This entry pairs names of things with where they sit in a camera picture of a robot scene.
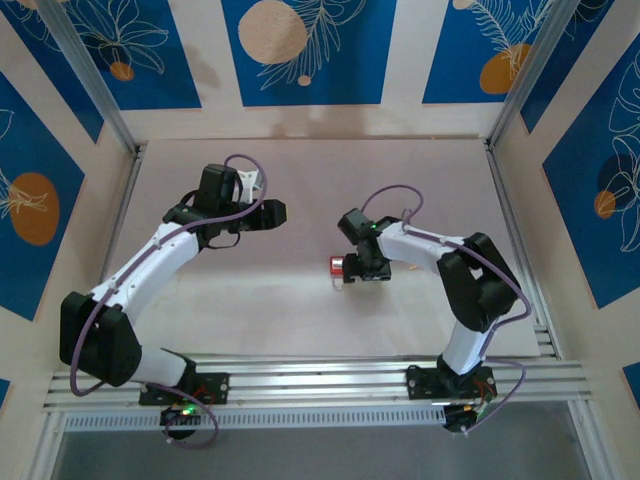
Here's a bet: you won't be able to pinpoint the red safety padlock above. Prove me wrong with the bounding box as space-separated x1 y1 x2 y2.
327 261 351 292

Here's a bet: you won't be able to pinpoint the black controller box green light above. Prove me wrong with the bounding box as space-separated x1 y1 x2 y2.
159 402 201 441

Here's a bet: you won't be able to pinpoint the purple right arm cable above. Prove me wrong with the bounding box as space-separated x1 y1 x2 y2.
360 184 532 437

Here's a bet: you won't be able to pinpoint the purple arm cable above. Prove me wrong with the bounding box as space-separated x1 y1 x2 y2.
69 152 271 450
360 184 532 437

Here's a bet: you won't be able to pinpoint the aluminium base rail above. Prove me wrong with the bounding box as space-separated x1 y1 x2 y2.
42 353 599 415

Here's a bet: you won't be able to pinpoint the aluminium table side rail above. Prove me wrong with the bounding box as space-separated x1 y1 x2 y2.
483 138 560 359
74 142 149 371

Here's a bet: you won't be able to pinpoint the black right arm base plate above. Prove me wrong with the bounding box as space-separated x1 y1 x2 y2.
405 364 496 401

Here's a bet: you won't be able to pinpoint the aluminium frame post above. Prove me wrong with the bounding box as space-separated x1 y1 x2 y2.
37 0 141 156
485 0 584 149

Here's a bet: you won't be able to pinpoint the white slotted cable duct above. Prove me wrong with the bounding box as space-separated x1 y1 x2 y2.
62 407 449 432

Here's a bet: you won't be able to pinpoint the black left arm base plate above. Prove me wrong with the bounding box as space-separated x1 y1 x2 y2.
138 372 231 407

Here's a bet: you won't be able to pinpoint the black controller box coloured wires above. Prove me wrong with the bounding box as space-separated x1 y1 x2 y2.
442 402 489 436

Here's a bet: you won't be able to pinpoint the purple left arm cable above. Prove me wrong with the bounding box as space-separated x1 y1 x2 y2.
69 152 271 450

